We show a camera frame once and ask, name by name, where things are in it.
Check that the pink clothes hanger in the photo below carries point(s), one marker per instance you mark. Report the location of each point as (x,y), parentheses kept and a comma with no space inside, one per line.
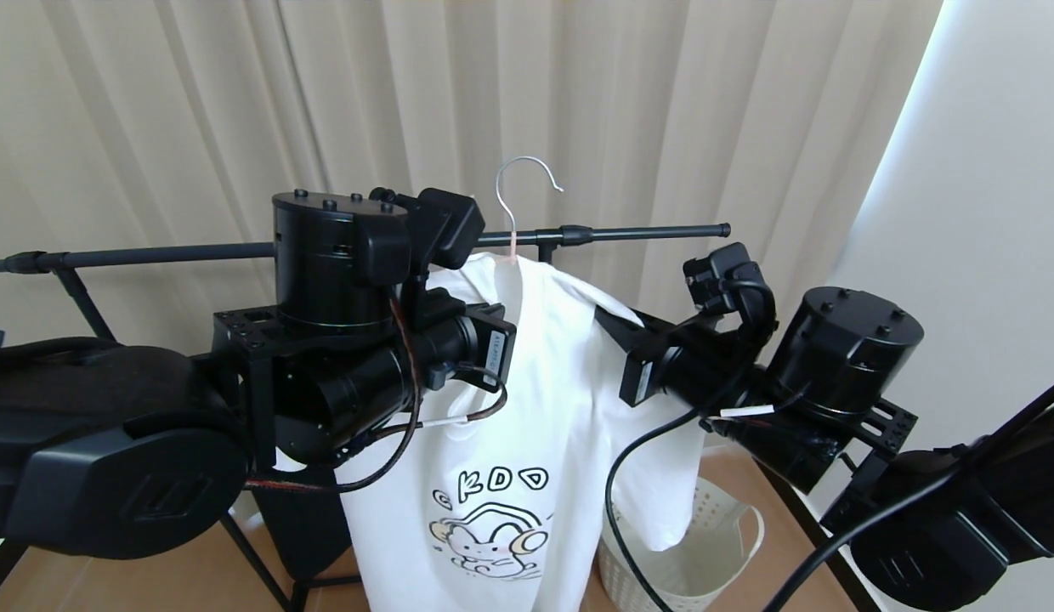
(513,246)

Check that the black clothes rack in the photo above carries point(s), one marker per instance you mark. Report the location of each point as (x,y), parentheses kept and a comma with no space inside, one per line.
(646,231)

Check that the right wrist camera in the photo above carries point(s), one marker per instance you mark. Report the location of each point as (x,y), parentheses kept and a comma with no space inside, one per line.
(722,276)

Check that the white laundry basket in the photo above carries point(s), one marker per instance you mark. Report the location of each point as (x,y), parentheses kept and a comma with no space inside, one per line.
(705,561)

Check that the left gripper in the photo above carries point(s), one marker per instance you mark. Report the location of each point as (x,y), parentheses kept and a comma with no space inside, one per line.
(467,340)

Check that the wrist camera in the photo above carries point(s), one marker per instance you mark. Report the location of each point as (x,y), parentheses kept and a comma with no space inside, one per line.
(442,225)
(722,276)

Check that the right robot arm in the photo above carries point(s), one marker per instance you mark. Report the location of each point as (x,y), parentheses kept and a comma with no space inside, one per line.
(850,348)

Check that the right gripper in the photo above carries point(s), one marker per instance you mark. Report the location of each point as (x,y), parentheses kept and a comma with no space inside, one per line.
(671,365)

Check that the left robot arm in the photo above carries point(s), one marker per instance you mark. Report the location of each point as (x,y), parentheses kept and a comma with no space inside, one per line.
(110,442)

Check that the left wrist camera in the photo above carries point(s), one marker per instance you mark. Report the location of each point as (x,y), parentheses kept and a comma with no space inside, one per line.
(442,225)

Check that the white printed garment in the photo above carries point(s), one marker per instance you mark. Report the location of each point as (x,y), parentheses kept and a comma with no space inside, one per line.
(535,408)

